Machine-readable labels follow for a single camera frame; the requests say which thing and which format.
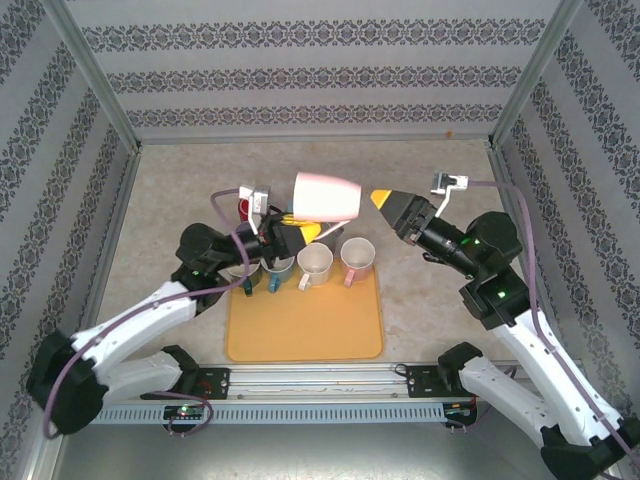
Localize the white faceted mug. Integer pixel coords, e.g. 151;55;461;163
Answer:
295;243;335;292

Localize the light pink smooth mug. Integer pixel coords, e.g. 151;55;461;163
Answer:
291;171;364;242

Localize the teal blue faceted mug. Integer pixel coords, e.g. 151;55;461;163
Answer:
259;253;297;295

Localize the salmon pink faceted mug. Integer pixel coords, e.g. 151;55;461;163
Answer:
339;238;376;290

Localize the dark green mug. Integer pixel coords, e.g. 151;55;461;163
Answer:
226;259;263;298

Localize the orange plastic tray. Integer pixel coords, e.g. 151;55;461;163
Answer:
224;258;385;363

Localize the left small circuit board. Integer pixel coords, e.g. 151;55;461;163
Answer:
164;405;205;420

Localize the grey metal sheet panel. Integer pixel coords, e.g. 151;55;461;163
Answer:
49;422;601;480

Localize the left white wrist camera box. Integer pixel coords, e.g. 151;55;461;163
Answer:
238;184;274;234

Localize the aluminium table side rail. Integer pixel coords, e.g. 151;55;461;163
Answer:
487;142;571;359
67;144;146;366

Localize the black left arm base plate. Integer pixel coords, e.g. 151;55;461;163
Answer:
149;367;231;400

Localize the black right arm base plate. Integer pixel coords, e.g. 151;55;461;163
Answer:
407;364;498;399

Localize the aluminium mounting rail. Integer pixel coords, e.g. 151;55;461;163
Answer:
99;363;591;401

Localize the slotted grey cable duct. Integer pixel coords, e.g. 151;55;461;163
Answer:
92;402;447;426

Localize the aluminium frame post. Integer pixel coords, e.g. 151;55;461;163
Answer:
487;0;585;149
39;0;145;151

